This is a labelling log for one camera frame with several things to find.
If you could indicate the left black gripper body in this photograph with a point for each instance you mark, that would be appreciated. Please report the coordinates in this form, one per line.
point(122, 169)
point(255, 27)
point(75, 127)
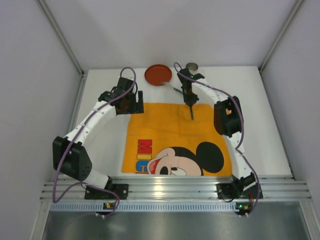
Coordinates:
point(133, 107)

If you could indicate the slotted cable duct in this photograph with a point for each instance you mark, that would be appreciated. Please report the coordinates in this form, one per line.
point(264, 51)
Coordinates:
point(126, 206)

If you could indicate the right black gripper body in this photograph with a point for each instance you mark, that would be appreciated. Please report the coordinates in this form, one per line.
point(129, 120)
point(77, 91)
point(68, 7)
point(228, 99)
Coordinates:
point(190, 100)

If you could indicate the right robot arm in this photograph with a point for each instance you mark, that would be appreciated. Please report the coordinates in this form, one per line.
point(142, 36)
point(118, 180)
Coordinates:
point(228, 121)

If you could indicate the left aluminium frame post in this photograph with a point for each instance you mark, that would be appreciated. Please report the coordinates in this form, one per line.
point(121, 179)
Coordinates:
point(60, 35)

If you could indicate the metal cup with brown band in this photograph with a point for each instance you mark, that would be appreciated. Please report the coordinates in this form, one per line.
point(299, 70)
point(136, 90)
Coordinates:
point(192, 67)

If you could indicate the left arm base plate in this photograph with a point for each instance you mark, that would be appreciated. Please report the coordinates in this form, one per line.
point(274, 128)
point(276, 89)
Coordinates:
point(121, 190)

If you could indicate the red round plate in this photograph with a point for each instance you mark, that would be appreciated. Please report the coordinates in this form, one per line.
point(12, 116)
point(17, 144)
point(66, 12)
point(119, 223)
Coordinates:
point(156, 74)

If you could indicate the aluminium frame post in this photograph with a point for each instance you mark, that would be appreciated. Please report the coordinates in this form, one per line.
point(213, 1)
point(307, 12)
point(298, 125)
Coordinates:
point(60, 35)
point(298, 4)

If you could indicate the right aluminium frame post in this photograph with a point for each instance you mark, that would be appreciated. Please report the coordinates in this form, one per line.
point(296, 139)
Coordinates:
point(298, 4)

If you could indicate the spoon with teal handle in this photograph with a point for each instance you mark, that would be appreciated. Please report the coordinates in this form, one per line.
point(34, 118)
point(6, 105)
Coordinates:
point(167, 84)

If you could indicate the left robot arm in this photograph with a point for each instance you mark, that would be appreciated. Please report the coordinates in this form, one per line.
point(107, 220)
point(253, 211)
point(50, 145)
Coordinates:
point(71, 153)

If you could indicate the orange Mickey Mouse placemat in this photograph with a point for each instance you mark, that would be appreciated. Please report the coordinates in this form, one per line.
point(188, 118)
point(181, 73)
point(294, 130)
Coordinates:
point(166, 140)

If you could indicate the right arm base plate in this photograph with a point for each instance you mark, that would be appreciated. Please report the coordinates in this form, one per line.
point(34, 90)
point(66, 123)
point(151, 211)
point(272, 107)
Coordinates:
point(231, 191)

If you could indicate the aluminium mounting rail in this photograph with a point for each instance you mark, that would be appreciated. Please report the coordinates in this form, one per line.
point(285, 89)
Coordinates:
point(166, 188)

